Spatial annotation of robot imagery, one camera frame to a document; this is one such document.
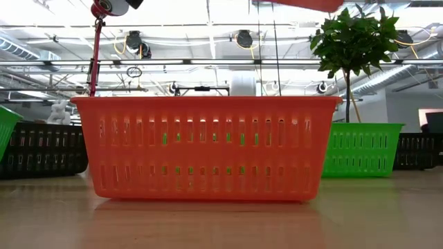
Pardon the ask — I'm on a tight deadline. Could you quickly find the orange slotted plastic basket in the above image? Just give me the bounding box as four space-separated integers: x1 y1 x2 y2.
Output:
70 95 343 203
266 0 345 14

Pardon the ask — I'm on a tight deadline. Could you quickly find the black slotted plastic basket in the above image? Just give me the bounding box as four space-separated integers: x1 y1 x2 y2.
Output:
0 121 89 180
393 133 443 171

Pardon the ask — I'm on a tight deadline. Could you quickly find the red stand with grey head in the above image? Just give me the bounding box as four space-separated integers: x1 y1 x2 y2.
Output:
86 0 131 98

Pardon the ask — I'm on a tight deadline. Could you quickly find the white robot figure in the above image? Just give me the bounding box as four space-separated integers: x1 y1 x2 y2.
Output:
46 100 72 125

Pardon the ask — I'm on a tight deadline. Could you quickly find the white cylinder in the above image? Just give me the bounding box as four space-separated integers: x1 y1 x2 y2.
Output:
230 71 257 97

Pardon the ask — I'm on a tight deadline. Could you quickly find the green slotted plastic basket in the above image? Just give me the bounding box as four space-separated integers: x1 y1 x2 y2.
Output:
321 122 406 179
0 104 24 163

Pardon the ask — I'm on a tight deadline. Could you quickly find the potted green tree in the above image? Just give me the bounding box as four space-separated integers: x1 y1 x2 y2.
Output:
309 3 401 124

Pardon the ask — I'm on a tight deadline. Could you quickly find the dark computer monitor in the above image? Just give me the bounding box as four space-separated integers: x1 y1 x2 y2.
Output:
424 111 443 134

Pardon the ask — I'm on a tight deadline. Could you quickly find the black hanging cable loop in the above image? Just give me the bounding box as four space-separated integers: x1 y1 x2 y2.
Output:
126 66 143 79

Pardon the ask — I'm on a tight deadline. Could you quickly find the long horizontal ceiling rail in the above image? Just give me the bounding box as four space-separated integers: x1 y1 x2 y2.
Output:
0 59 443 66

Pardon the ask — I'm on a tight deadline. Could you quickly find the black bar frame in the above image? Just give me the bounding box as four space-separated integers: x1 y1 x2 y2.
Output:
174 85 231 97

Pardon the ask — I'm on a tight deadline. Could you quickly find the silver ventilation duct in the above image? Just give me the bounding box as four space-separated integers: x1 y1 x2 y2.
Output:
0 36 62 72
341 48 443 98

